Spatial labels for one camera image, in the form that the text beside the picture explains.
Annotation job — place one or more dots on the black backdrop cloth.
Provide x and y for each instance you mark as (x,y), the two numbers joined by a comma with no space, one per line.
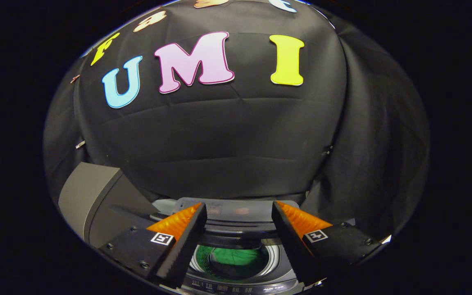
(228,135)

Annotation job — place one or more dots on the grey cabinet box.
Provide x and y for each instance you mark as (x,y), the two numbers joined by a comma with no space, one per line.
(84,196)

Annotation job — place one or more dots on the white clothes peg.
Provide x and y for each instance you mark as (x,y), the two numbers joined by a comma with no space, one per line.
(80,144)

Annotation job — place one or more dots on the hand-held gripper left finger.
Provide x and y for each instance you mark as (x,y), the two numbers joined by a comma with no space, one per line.
(184,241)

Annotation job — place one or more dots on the green polo shirt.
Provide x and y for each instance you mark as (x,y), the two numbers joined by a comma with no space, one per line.
(240,259)

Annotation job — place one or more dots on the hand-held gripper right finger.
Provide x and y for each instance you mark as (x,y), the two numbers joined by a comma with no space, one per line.
(289,241)

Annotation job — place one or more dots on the pink clothes peg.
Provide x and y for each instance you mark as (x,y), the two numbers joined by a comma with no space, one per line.
(74,78)

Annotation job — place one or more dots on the grey washing machine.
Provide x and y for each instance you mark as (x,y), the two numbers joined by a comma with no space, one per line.
(236,284)

